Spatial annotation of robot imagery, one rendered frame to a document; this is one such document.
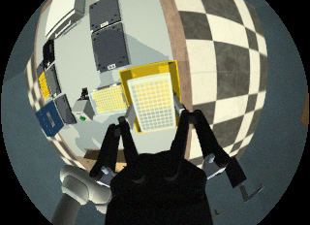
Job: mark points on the yellow open-top bin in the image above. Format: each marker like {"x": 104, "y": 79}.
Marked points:
{"x": 147, "y": 70}

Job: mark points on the blue bin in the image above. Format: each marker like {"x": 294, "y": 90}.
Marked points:
{"x": 49, "y": 119}

